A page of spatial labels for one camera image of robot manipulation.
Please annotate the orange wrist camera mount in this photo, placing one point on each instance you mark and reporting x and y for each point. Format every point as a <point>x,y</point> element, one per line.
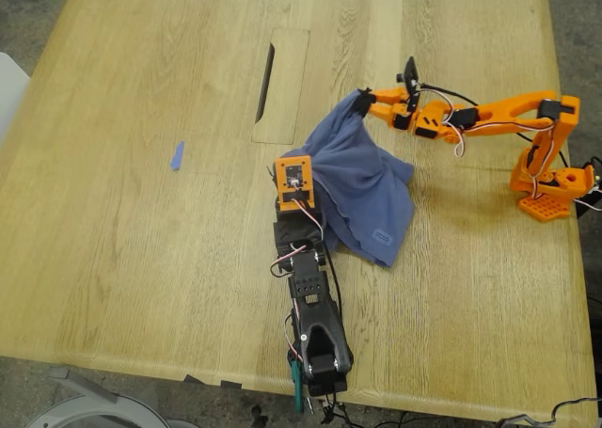
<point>294,179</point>

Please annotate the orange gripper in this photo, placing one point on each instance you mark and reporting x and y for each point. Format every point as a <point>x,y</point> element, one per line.
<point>388,109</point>

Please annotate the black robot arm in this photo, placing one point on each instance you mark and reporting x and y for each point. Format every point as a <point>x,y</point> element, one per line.
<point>320,315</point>

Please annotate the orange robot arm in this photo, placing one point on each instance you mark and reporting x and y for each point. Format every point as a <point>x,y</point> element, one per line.
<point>517,110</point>

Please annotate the white plastic chair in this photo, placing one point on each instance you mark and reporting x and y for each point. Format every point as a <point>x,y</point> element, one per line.
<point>11,94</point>

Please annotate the grey metal chair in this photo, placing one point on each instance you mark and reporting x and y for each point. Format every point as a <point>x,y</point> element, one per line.
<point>94,409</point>

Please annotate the green table clamp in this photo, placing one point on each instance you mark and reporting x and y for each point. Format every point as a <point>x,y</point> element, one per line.
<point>297,390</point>

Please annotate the blue printed T-shirt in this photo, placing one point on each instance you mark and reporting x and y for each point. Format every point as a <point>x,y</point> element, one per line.
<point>362,188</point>

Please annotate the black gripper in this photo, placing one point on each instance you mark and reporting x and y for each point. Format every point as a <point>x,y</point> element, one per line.
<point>286,219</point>

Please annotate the small blue tape piece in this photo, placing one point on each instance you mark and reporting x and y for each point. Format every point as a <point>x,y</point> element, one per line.
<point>177,157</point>

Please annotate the black table clamp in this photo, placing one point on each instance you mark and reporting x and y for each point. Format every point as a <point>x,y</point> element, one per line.
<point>596,188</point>

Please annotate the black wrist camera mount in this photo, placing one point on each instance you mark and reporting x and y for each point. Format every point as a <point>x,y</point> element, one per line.
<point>410,73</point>

